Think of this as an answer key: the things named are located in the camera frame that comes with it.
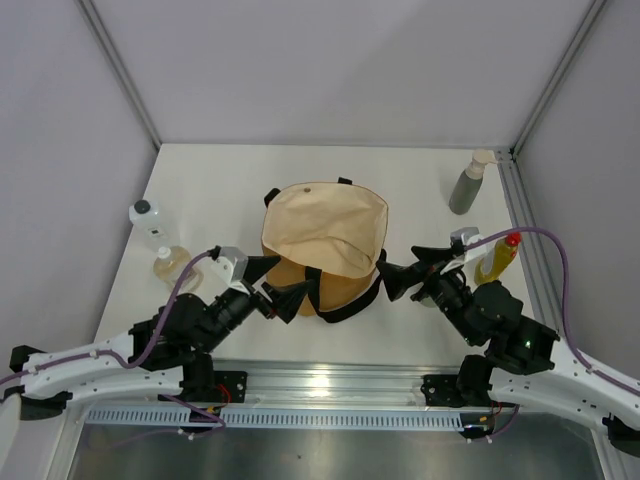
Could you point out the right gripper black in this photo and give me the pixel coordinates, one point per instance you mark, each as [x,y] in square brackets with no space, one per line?
[397,279]

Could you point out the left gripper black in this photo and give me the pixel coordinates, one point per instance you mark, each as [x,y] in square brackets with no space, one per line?
[286,299]

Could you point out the yellow dish soap red cap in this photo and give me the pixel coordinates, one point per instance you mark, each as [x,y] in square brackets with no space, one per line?
[498,259]

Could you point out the grey pump bottle beige cap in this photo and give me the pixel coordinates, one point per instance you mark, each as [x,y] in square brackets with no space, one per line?
[470,181]

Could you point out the clear amber soap bottle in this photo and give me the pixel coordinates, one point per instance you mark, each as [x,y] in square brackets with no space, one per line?
[169,265]

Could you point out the clear square bottle grey cap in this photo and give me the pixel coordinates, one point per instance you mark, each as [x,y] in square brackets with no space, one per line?
[154,224]

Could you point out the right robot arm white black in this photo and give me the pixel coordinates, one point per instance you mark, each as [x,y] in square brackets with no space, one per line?
[524,362]

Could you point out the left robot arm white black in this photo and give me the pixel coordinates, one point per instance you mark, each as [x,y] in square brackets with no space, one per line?
[168,357]

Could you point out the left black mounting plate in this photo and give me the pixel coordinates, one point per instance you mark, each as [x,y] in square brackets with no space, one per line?
[214,386]

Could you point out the black mounting plate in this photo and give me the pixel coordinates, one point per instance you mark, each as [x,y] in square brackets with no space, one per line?
[214,386]
[455,391]

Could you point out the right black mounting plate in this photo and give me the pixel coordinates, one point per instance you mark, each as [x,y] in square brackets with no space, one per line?
[455,391]

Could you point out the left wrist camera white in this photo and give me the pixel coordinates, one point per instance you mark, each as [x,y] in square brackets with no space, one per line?
[229,264]

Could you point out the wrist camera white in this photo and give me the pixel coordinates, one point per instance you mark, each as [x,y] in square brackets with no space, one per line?
[229,264]
[461,240]

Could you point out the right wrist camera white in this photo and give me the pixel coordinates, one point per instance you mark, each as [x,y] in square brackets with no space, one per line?
[461,240]

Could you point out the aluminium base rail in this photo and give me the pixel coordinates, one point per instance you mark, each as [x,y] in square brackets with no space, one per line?
[298,385]

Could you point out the right aluminium frame rail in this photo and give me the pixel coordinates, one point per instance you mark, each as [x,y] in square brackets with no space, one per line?
[542,256]

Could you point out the white slotted cable duct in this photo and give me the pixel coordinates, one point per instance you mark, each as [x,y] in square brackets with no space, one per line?
[167,416]

